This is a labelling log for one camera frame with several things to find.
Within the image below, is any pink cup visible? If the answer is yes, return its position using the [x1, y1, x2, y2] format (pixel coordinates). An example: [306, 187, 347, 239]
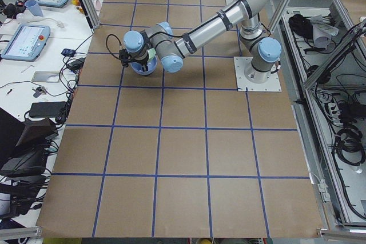
[93, 0, 102, 11]

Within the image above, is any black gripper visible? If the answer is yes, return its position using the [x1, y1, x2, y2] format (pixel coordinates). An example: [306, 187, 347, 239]
[134, 55, 149, 67]

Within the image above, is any green bowl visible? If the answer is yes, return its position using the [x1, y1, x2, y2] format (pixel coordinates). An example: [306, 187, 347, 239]
[147, 48, 156, 60]

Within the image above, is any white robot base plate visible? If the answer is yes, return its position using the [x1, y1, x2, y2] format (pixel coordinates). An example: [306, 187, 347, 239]
[234, 57, 282, 93]

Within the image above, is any black smartphone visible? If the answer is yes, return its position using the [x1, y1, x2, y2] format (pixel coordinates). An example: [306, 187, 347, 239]
[29, 101, 66, 118]

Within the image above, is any silver metal tray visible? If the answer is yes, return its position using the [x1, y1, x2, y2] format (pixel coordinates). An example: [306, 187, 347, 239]
[31, 71, 60, 83]

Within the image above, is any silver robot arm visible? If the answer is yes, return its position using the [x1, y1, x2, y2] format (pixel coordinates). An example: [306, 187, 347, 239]
[119, 0, 268, 73]

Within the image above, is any light blue plastic cup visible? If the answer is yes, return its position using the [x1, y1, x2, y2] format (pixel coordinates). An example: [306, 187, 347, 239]
[25, 0, 43, 17]

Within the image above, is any lower teach pendant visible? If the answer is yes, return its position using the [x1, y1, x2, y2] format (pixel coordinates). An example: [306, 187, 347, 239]
[1, 24, 51, 62]

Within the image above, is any blue bowl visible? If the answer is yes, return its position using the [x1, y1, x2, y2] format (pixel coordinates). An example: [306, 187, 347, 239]
[131, 57, 157, 75]

